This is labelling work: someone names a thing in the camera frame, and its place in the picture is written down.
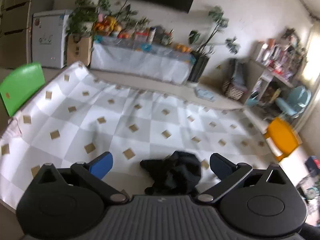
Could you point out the dark thermos bottle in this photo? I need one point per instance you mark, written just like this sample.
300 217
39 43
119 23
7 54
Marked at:
153 34

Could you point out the tall grey refrigerator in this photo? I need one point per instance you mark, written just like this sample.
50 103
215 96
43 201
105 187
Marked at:
17 17

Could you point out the black t-shirt red print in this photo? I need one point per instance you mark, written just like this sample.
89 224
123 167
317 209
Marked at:
175 172

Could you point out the light blue chair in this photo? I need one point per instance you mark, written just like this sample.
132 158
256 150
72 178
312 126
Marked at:
295 102

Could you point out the side table with white cloth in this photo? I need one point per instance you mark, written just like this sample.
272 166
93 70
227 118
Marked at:
140 60

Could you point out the clear plastic container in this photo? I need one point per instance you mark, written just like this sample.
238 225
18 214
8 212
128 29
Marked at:
143 35

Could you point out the round bathroom scale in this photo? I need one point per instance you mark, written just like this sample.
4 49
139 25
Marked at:
205 94

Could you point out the checkered tablecloth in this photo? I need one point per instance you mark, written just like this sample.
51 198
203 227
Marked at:
100 100

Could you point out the grey house ornament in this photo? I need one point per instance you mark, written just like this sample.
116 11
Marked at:
160 33

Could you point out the peace lily plant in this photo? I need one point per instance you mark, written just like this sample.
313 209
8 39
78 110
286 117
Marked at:
132 17

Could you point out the blue red box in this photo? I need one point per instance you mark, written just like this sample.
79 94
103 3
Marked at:
313 165

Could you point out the green plastic chair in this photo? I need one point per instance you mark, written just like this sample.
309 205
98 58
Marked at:
22 87

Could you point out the pile of oranges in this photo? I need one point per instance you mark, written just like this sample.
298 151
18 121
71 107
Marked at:
183 48

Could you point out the orange plastic chair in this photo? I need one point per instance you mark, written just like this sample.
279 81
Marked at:
282 137

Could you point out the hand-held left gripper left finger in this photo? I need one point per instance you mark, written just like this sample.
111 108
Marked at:
101 164

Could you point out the wooden shelf unit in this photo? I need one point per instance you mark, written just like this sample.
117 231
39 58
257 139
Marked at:
280 60

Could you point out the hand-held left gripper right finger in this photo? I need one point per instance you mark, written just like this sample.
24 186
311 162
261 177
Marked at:
221 165

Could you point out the pink floral cloth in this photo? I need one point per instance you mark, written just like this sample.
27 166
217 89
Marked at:
15 128

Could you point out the glass jar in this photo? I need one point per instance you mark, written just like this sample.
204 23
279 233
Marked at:
166 40

